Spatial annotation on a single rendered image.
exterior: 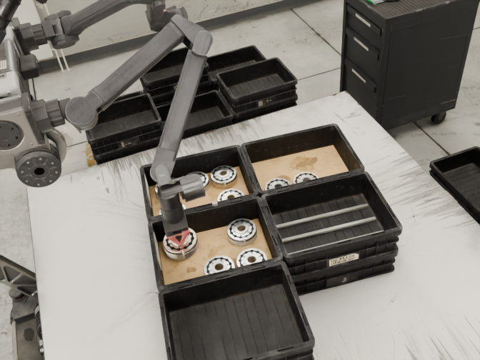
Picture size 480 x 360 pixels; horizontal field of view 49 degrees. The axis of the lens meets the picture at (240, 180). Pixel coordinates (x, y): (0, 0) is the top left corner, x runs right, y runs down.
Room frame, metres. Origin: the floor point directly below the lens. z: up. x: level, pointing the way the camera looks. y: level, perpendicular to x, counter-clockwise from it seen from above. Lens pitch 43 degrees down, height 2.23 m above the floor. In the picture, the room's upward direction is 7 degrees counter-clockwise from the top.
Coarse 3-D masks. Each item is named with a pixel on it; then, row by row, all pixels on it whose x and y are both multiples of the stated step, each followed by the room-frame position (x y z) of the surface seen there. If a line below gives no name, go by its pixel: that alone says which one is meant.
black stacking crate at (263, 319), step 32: (192, 288) 0.96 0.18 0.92; (224, 288) 0.98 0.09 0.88; (256, 288) 0.99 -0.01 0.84; (288, 288) 0.94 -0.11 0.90; (192, 320) 0.91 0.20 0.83; (224, 320) 0.90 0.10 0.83; (256, 320) 0.88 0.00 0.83; (288, 320) 0.87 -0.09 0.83; (192, 352) 0.80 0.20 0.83; (224, 352) 0.79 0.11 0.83; (256, 352) 0.78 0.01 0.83
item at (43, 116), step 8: (24, 96) 1.19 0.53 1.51; (24, 104) 1.16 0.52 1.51; (32, 104) 1.18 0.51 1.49; (40, 104) 1.18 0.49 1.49; (48, 104) 1.19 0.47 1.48; (56, 104) 1.18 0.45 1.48; (32, 112) 1.15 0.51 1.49; (40, 112) 1.16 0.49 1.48; (48, 112) 1.16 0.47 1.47; (56, 112) 1.17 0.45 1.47; (32, 120) 1.14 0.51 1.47; (40, 120) 1.14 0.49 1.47; (48, 120) 1.15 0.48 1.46; (56, 120) 1.16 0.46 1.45; (64, 120) 1.19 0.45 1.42; (32, 128) 1.13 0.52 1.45; (40, 128) 1.14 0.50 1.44; (48, 128) 1.15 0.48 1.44; (40, 136) 1.14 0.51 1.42; (40, 144) 1.14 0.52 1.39
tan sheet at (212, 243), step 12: (204, 240) 1.23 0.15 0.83; (216, 240) 1.22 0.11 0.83; (228, 240) 1.21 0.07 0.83; (264, 240) 1.19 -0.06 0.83; (204, 252) 1.17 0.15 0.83; (216, 252) 1.17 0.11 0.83; (228, 252) 1.16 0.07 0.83; (240, 252) 1.15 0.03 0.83; (264, 252) 1.14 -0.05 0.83; (168, 264) 1.14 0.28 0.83; (180, 264) 1.13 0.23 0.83; (192, 264) 1.13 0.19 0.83; (204, 264) 1.12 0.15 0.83; (168, 276) 1.09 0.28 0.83; (180, 276) 1.08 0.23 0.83; (192, 276) 1.08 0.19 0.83
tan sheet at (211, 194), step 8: (208, 176) 1.56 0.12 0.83; (240, 176) 1.53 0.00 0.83; (240, 184) 1.49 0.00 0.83; (152, 192) 1.50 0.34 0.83; (208, 192) 1.47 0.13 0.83; (216, 192) 1.46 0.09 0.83; (248, 192) 1.44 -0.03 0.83; (152, 200) 1.46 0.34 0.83; (184, 200) 1.44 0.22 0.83; (200, 200) 1.43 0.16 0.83; (208, 200) 1.42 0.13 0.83; (216, 200) 1.42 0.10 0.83; (152, 208) 1.42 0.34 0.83; (160, 208) 1.41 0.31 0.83
